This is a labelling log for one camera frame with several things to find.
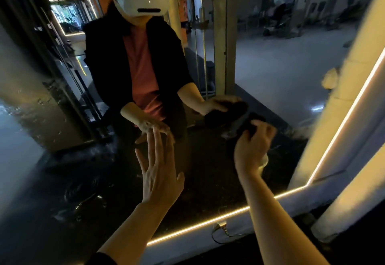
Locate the person's right hand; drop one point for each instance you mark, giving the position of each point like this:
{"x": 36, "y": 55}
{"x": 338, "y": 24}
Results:
{"x": 252, "y": 147}

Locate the person's left hand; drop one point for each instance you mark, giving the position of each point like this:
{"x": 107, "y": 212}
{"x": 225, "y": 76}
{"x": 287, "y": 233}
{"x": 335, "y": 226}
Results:
{"x": 159, "y": 174}

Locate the dark brown cleaning cloth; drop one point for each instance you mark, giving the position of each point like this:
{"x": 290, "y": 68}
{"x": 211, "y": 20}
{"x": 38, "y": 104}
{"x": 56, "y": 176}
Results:
{"x": 246, "y": 123}

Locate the large wall mirror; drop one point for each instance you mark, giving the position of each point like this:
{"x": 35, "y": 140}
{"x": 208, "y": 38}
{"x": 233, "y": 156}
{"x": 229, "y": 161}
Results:
{"x": 48, "y": 123}

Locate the person's left forearm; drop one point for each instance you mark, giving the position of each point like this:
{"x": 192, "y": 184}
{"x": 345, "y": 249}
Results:
{"x": 141, "y": 235}

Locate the person's right forearm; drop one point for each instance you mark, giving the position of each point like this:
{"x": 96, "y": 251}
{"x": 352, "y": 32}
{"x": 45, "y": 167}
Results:
{"x": 276, "y": 226}

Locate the white round pillar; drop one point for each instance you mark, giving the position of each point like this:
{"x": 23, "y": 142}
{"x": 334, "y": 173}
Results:
{"x": 355, "y": 195}

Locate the small wall plug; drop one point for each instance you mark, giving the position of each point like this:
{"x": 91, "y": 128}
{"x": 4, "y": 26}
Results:
{"x": 222, "y": 224}

